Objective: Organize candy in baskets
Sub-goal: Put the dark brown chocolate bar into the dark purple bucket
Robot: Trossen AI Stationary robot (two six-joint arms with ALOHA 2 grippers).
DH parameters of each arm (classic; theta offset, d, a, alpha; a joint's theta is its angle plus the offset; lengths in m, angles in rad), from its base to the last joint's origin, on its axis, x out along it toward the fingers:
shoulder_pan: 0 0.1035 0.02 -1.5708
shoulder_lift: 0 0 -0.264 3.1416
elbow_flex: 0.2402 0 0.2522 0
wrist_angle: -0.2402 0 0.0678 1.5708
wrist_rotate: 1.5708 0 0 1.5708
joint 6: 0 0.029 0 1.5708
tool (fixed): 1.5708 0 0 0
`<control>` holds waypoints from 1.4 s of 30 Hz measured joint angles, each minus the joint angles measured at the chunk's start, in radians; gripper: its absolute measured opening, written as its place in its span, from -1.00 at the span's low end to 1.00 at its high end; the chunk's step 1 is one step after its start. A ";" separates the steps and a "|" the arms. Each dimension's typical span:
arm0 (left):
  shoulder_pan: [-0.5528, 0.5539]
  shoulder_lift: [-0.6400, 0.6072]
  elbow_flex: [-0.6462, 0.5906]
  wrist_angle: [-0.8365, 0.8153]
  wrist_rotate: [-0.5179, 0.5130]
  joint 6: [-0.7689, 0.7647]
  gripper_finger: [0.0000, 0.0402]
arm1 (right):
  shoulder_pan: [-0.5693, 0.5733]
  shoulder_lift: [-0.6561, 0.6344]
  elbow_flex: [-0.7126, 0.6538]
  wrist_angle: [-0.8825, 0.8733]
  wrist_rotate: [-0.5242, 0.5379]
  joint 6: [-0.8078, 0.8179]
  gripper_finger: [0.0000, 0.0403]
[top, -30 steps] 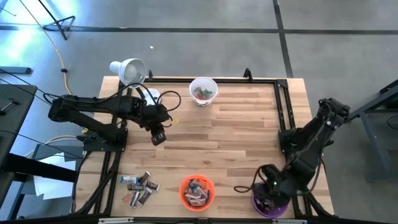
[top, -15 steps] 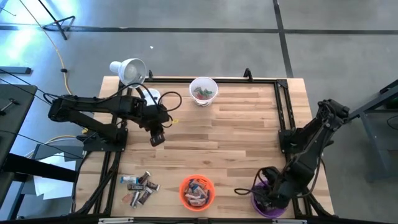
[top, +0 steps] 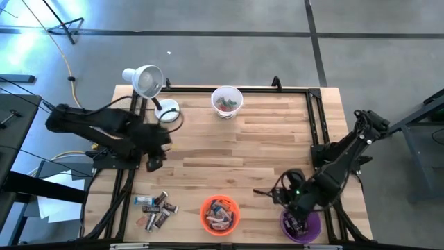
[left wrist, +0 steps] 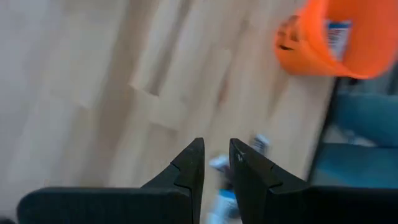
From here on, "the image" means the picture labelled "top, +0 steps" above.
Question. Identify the silver dark candy bar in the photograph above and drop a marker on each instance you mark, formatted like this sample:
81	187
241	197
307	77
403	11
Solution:
150	222

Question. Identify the black table clamp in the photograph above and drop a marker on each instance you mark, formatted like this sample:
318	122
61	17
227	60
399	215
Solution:
168	84
276	82

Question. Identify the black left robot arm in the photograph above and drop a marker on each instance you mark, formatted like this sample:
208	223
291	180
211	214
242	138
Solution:
93	126

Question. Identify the white plastic bucket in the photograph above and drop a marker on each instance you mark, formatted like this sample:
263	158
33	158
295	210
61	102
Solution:
216	109

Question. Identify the blue white candy bar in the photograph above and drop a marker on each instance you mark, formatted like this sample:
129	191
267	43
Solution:
212	219
218	207
211	210
222	225
144	200
227	215

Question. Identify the black tripod stand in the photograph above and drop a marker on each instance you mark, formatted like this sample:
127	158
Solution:
61	26

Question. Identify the white desk lamp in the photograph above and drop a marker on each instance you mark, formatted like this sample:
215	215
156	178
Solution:
167	111

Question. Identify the black side table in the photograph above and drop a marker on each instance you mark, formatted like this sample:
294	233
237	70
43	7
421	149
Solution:
17	139

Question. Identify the black flat bar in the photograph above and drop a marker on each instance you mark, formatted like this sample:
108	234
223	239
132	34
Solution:
17	78

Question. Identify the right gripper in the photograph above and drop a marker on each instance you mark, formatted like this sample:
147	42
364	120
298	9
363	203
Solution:
298	198

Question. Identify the silver metal bracket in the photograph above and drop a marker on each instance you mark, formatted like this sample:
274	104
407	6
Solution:
128	246
322	247

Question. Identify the black hand tool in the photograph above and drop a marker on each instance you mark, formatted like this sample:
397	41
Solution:
10	118

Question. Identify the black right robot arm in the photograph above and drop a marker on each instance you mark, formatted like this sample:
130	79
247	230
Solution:
347	152

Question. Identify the black metal desk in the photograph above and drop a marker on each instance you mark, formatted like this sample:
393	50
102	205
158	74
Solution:
416	118

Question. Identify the dark brown candy bar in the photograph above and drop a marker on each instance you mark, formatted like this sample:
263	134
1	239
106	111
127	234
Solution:
293	229
161	198
162	219
151	208
170	207

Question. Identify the orange plastic basket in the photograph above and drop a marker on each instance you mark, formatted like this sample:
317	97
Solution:
204	227

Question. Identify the black metal beam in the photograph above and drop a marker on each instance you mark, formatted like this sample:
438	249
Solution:
41	189

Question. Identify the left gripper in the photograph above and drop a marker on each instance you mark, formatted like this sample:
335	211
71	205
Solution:
152	139

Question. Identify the purple plastic basket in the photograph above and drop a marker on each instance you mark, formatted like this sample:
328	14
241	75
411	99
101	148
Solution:
314	232

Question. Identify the dark grey panel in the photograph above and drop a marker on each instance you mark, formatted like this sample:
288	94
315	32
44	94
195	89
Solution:
52	168

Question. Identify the white paper sheets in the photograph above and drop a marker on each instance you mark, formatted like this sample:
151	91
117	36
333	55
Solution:
59	212

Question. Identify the red clear candy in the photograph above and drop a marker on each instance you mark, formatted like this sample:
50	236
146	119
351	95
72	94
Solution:
224	108
141	221

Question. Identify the green clear candy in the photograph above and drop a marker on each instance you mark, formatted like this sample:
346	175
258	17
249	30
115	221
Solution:
231	103
220	101

